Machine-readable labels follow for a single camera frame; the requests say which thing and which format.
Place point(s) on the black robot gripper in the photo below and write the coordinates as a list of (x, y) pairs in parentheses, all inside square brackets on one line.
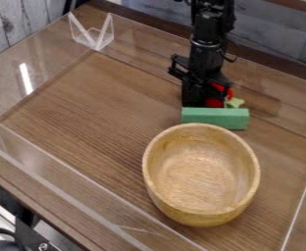
[(201, 68)]

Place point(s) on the red plush strawberry fruit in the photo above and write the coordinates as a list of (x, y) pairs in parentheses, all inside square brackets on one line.
[(221, 97)]

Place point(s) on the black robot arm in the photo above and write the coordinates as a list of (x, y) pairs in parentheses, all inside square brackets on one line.
[(213, 21)]

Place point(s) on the green foam block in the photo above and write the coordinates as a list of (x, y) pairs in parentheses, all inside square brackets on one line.
[(227, 117)]

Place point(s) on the wooden oval bowl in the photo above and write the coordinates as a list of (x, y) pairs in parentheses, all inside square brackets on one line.
[(202, 174)]

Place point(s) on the clear acrylic tray enclosure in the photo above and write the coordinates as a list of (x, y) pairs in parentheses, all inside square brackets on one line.
[(81, 110)]

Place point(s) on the black equipment with cable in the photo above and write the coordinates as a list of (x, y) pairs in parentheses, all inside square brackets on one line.
[(23, 238)]

